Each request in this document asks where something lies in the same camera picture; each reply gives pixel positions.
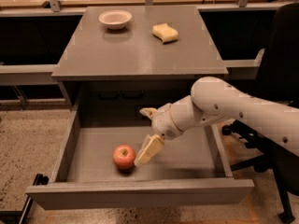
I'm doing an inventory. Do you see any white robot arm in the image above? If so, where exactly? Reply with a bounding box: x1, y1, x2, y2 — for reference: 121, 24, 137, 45
135, 77, 299, 167

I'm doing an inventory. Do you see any grey cabinet counter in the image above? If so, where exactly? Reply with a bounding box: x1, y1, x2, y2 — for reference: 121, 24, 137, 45
52, 6, 228, 97

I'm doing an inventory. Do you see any grey open top drawer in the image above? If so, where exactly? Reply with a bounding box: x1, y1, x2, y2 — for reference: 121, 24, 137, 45
26, 108, 254, 210

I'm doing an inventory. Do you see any yellow sponge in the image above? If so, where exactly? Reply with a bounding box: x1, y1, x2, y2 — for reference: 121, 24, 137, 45
152, 23, 178, 43

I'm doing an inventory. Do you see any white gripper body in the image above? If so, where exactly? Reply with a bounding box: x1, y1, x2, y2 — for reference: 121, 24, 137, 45
151, 104, 182, 140

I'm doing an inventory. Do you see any red apple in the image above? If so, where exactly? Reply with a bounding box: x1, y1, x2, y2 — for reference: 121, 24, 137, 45
112, 145, 135, 170

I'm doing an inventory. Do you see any black cart frame leg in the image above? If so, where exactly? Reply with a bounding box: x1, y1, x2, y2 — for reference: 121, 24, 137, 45
0, 174, 49, 224

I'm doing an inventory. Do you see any black office chair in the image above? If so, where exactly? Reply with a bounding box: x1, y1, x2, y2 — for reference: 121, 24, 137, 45
222, 3, 299, 224

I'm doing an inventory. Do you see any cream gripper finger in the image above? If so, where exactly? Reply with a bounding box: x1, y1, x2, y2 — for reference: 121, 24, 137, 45
134, 134, 164, 167
139, 107, 157, 119

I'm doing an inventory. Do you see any white bowl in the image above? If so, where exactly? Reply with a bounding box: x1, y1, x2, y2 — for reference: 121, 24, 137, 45
98, 10, 133, 30

